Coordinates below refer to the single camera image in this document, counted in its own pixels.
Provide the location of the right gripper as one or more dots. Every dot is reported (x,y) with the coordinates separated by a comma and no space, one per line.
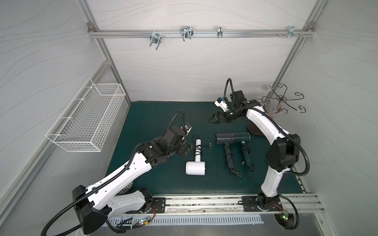
(220,116)

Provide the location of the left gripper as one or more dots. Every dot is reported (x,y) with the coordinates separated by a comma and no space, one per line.
(181,147)

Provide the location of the black hair dryer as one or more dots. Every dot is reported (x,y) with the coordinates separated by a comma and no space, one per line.
(226,139)

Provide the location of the white hair dryer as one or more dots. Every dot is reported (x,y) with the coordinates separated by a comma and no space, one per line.
(196,167)

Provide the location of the green hair dryer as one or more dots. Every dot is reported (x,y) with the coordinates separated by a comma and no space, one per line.
(243,138)

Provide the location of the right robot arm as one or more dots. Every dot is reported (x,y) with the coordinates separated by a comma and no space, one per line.
(285,156)

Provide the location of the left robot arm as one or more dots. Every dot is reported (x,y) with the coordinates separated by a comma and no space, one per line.
(144,157)

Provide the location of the green table mat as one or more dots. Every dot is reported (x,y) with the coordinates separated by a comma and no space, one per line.
(148,120)

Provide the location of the striped ceramic mug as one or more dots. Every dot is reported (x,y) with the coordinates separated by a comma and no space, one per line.
(126,189)

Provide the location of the small metal hook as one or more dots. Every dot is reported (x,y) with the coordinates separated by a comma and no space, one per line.
(219,32)

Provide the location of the metal double hook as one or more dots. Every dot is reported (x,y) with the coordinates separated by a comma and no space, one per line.
(186,32)

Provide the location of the metal hook clamp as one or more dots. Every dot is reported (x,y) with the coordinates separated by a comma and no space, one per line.
(155,38)

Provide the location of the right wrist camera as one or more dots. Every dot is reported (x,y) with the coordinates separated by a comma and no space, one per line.
(221,103)

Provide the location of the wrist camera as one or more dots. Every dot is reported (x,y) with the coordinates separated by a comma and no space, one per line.
(221,103)
(187,128)

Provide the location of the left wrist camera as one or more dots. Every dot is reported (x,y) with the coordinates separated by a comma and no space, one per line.
(187,128)

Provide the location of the copper wire glass rack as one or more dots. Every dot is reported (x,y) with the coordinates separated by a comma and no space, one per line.
(269,94)

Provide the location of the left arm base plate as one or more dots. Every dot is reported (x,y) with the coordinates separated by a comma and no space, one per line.
(157,205)

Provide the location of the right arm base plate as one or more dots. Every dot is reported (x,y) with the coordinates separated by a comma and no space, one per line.
(251,203)

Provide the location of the white slotted cable duct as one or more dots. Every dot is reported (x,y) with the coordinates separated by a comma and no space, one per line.
(190,220)

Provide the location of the white wire basket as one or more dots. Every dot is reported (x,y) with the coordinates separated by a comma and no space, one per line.
(85,123)

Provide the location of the horizontal aluminium rail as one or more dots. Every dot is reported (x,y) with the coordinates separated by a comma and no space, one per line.
(205,33)

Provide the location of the right metal hook bracket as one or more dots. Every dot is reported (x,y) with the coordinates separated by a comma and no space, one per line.
(291,33)

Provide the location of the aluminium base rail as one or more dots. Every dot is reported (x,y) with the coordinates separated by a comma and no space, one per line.
(202,204)

